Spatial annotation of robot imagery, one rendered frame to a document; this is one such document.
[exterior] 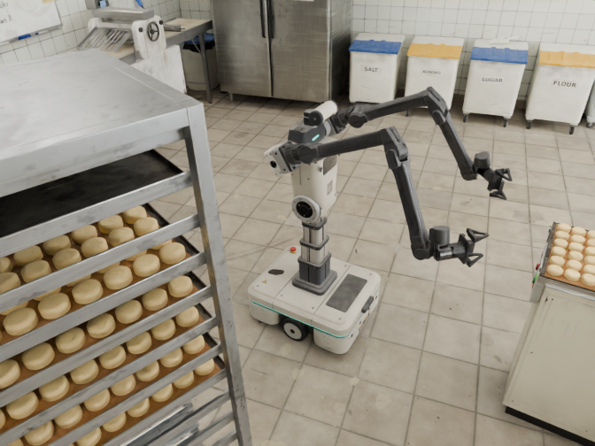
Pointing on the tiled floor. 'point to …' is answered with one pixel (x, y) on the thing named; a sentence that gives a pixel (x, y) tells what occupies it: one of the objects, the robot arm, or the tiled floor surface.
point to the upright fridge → (282, 48)
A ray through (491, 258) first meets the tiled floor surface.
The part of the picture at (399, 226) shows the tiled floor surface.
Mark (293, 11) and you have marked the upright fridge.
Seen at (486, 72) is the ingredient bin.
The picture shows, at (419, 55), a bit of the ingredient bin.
